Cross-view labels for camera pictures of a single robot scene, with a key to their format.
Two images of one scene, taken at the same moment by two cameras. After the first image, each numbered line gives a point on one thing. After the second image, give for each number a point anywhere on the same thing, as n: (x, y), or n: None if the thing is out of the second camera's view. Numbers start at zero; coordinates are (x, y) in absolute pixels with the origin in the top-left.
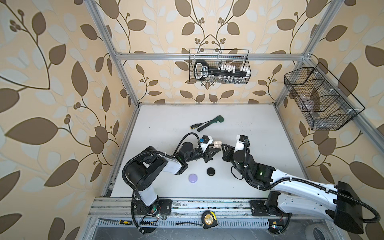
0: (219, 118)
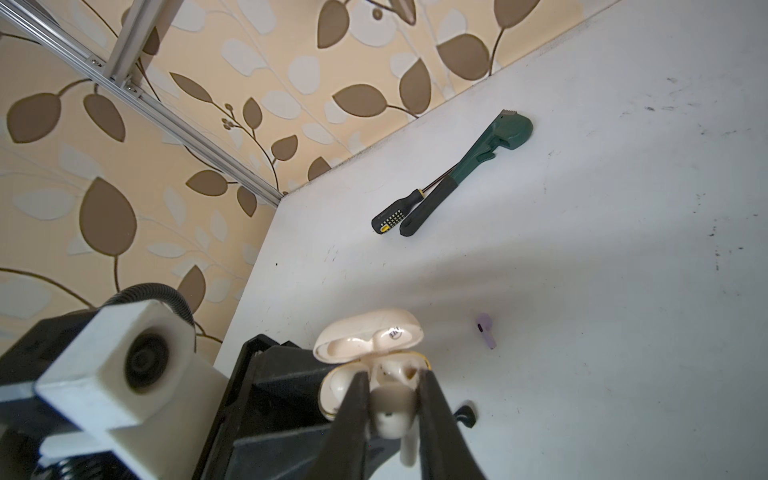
0: (511, 132)
